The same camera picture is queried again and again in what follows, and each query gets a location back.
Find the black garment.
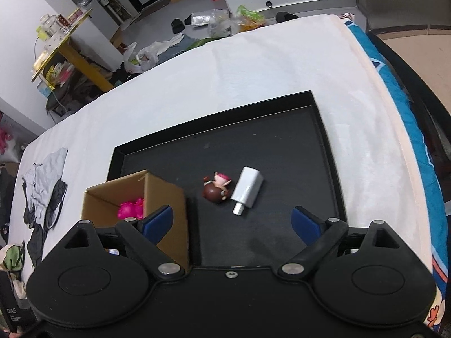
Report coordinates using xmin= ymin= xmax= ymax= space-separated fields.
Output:
xmin=25 ymin=180 xmax=68 ymax=267

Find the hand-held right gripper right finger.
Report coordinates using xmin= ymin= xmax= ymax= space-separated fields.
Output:
xmin=280 ymin=206 xmax=402 ymax=279

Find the pink plush toy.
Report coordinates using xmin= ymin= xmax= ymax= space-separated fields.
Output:
xmin=0 ymin=127 xmax=12 ymax=156

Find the white plastic bag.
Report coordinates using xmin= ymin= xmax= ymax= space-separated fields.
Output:
xmin=122 ymin=34 xmax=184 ymax=74

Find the brown pig figurine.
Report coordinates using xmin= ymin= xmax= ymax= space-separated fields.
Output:
xmin=202 ymin=171 xmax=233 ymax=205

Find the clear plastic bag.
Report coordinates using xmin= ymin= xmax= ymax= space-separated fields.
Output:
xmin=207 ymin=8 xmax=236 ymax=38

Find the yellow table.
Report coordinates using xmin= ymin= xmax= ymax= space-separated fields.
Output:
xmin=30 ymin=7 xmax=115 ymax=94

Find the silver packet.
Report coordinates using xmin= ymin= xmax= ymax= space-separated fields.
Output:
xmin=185 ymin=12 xmax=213 ymax=27

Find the white charger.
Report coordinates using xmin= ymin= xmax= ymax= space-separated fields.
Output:
xmin=231 ymin=166 xmax=264 ymax=216

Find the dark clothes pile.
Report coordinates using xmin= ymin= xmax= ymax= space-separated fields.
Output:
xmin=158 ymin=33 xmax=220 ymax=57

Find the green yellow plastic bag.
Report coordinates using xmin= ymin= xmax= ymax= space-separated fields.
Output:
xmin=235 ymin=4 xmax=266 ymax=33

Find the brown cardboard box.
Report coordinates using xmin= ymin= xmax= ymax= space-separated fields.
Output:
xmin=82 ymin=170 xmax=191 ymax=272

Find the black plastic tray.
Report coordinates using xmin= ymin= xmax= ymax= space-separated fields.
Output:
xmin=106 ymin=90 xmax=349 ymax=268

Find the black framed tan board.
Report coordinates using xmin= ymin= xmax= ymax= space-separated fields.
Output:
xmin=366 ymin=25 xmax=451 ymax=187

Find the clear jar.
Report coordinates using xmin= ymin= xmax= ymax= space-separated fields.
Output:
xmin=38 ymin=14 xmax=59 ymax=34

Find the blue printed bedsheet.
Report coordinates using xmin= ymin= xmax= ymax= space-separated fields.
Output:
xmin=343 ymin=17 xmax=451 ymax=336

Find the pink dinosaur toy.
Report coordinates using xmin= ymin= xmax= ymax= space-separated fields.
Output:
xmin=117 ymin=198 xmax=146 ymax=221

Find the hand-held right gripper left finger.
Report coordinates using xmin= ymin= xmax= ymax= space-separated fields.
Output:
xmin=63 ymin=204 xmax=185 ymax=279

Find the grey garment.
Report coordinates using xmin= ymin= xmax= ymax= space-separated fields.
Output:
xmin=22 ymin=148 xmax=68 ymax=226

